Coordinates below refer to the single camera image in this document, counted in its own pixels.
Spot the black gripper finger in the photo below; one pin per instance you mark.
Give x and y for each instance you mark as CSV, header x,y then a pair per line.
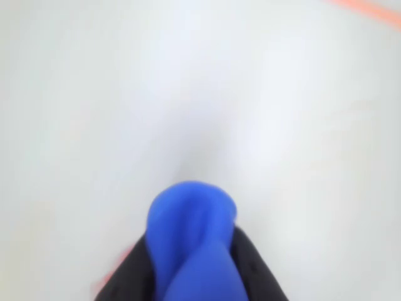
x,y
257,272
131,276

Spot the orange tape strip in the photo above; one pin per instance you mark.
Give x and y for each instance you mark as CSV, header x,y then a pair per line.
x,y
376,9

